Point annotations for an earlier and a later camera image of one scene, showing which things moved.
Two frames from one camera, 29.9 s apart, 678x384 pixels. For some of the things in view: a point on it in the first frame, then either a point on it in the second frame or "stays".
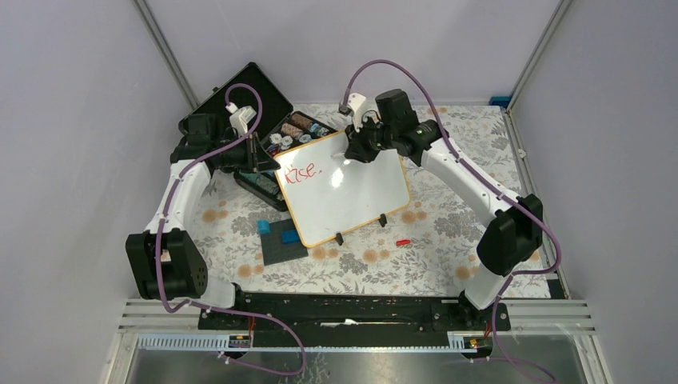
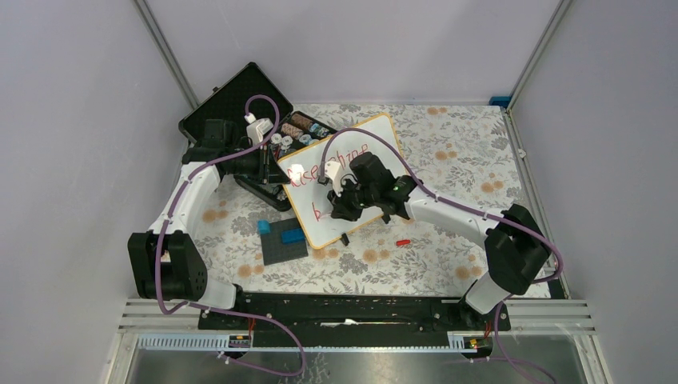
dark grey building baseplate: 274,250 stays
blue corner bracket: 502,101 stays
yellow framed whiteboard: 329,194 stays
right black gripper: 356,148 -> 340,209
